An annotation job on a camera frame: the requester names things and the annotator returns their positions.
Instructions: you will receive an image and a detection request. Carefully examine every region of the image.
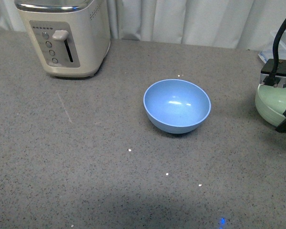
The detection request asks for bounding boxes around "cream toaster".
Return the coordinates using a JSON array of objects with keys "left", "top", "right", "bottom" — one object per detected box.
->
[{"left": 14, "top": 0, "right": 111, "bottom": 78}]

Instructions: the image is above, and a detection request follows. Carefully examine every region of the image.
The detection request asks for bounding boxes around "black cable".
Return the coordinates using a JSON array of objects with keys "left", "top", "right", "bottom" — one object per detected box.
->
[{"left": 268, "top": 6, "right": 286, "bottom": 83}]

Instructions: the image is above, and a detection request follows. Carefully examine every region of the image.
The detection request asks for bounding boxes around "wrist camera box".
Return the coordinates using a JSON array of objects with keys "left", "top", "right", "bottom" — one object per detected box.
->
[{"left": 259, "top": 59, "right": 286, "bottom": 88}]

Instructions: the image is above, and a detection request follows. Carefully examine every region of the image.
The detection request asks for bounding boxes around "white curtain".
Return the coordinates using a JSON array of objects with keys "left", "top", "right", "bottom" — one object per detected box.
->
[{"left": 0, "top": 0, "right": 286, "bottom": 52}]

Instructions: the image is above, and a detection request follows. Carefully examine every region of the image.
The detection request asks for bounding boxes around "green bowl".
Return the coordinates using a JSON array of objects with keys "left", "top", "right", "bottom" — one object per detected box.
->
[{"left": 255, "top": 84, "right": 286, "bottom": 127}]

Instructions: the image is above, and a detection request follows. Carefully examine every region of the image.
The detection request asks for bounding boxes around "clear plastic container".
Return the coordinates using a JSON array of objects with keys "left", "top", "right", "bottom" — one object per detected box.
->
[{"left": 262, "top": 31, "right": 286, "bottom": 60}]

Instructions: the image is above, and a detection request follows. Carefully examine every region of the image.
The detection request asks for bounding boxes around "blue bowl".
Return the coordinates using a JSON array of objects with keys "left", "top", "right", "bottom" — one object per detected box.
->
[{"left": 143, "top": 79, "right": 211, "bottom": 134}]

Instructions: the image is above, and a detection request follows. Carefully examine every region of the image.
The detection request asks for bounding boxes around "blue-rimmed container lid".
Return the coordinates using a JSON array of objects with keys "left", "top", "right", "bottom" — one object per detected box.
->
[{"left": 258, "top": 51, "right": 273, "bottom": 63}]

